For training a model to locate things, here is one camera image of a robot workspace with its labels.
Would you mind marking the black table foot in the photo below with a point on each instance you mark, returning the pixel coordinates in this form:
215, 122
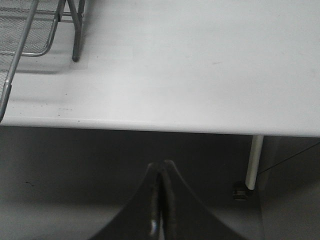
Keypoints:
240, 191

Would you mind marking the silver rack frame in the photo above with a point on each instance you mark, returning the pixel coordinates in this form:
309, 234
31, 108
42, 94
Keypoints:
68, 8

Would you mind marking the silver mesh tray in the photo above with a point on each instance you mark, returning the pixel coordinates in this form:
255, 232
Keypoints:
12, 65
43, 27

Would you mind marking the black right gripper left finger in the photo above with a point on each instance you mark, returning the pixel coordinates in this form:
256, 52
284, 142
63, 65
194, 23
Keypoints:
141, 217

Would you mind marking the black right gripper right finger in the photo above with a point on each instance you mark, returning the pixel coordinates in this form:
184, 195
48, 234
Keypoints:
184, 216

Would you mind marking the white table leg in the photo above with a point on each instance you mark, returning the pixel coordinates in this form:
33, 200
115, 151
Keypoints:
254, 161

